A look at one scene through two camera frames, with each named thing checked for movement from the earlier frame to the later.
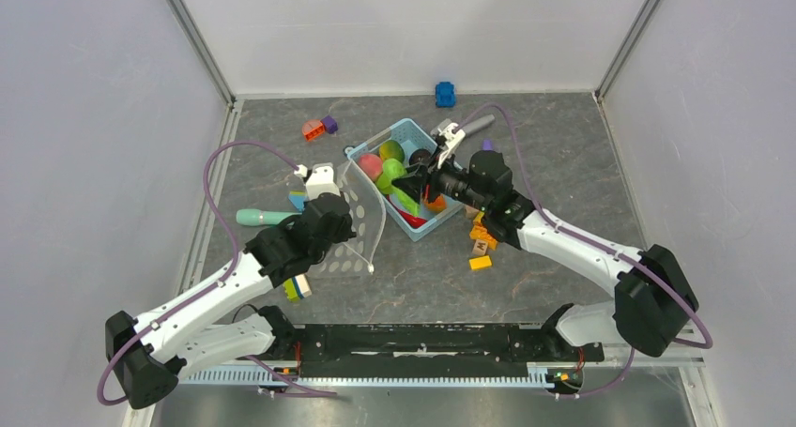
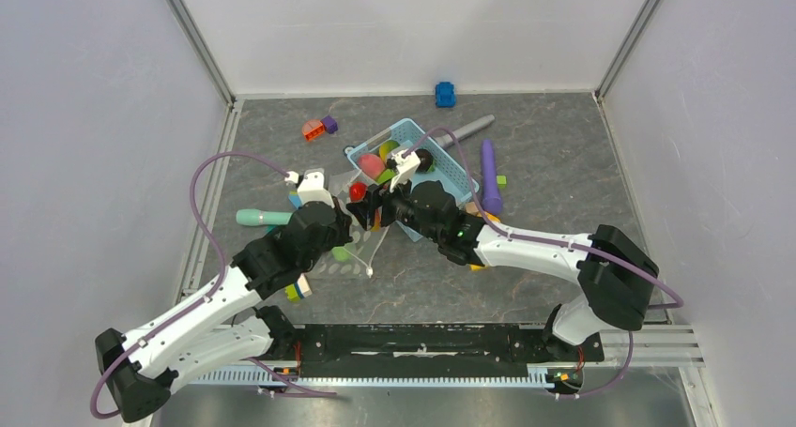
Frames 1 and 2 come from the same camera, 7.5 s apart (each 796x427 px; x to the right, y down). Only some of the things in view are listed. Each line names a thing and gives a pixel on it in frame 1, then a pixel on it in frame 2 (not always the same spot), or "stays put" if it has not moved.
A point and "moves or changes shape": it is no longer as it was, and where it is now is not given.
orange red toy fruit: [438, 205] moves or changes shape
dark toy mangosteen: [420, 156] stays put
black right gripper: [414, 184] → [377, 197]
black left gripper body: [345, 232] stays put
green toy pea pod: [392, 169] stays put
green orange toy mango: [391, 149] stays put
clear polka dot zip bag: [367, 207] stays put
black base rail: [434, 350] stays put
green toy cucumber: [406, 204] moves or changes shape
